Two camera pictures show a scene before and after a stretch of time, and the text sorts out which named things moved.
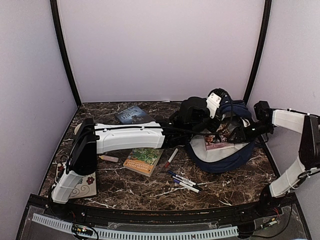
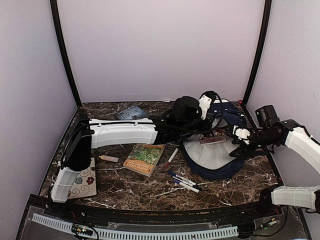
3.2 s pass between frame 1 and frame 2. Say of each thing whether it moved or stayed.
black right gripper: moved
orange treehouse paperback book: stayed
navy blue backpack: moved
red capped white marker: stayed
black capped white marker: stayed
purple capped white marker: stayed
